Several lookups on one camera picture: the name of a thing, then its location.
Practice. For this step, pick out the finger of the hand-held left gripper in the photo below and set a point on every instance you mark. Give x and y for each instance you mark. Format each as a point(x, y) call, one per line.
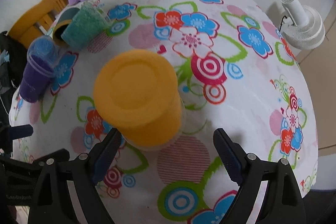
point(19, 131)
point(56, 155)

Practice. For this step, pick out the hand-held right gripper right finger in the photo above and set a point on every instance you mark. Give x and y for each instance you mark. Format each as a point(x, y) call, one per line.
point(229, 159)

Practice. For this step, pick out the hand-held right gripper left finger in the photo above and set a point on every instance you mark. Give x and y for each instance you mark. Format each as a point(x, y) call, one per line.
point(104, 159)

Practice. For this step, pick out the purple cup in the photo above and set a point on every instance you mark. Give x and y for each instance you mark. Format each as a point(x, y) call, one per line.
point(32, 85)

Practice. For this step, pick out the blue cup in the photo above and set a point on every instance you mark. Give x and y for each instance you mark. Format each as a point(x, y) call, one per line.
point(43, 52)

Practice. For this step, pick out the green cup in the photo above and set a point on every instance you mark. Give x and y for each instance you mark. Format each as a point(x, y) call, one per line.
point(84, 27)

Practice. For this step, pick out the grey cup with yellow inside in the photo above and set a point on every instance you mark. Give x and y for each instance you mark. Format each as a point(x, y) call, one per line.
point(65, 16)

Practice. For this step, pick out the floral tablecloth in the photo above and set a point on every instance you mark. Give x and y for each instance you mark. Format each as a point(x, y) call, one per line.
point(236, 98)

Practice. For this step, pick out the black bag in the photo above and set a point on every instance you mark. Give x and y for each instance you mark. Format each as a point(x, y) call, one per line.
point(8, 69)

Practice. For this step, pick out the yellow wooden chair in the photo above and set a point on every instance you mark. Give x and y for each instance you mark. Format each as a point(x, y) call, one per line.
point(29, 22)

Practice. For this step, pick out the white fan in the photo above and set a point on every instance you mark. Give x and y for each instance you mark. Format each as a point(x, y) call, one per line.
point(302, 27)

